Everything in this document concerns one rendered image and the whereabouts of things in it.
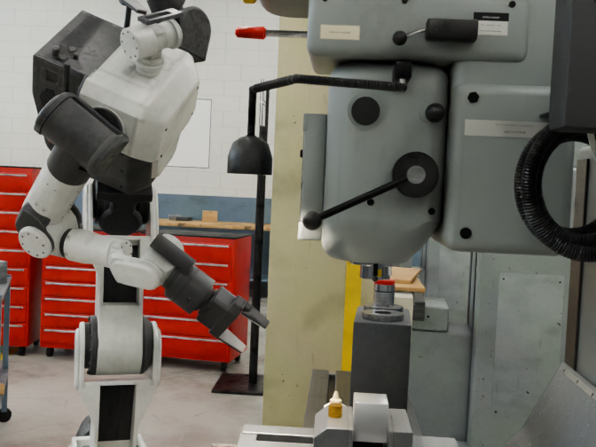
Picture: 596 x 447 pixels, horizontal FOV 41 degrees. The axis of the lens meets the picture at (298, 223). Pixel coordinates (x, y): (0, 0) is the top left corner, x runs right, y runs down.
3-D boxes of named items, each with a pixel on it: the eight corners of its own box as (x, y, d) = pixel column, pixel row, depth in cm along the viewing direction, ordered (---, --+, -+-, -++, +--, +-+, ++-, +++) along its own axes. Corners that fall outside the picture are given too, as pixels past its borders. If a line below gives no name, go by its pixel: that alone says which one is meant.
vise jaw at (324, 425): (312, 452, 119) (313, 427, 119) (314, 427, 131) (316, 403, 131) (352, 455, 119) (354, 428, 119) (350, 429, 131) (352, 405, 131)
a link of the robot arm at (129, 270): (159, 294, 164) (102, 281, 168) (179, 269, 171) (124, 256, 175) (155, 269, 160) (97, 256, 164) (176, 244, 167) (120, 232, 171)
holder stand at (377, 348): (348, 410, 167) (353, 315, 166) (353, 384, 189) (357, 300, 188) (406, 414, 166) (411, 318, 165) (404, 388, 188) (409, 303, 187)
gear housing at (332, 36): (305, 54, 121) (309, -13, 121) (311, 75, 146) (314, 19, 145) (529, 62, 120) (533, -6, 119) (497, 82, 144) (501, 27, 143)
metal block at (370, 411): (352, 441, 122) (354, 402, 122) (351, 428, 128) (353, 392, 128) (387, 443, 122) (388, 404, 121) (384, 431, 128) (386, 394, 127)
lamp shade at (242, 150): (221, 173, 130) (222, 134, 130) (262, 175, 133) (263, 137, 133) (235, 173, 123) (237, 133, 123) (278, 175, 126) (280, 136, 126)
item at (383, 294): (397, 307, 180) (398, 285, 180) (379, 307, 178) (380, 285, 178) (388, 303, 184) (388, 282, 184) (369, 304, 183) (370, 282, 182)
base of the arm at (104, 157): (19, 141, 153) (47, 97, 148) (51, 122, 165) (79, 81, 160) (82, 191, 154) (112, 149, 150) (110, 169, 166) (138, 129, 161)
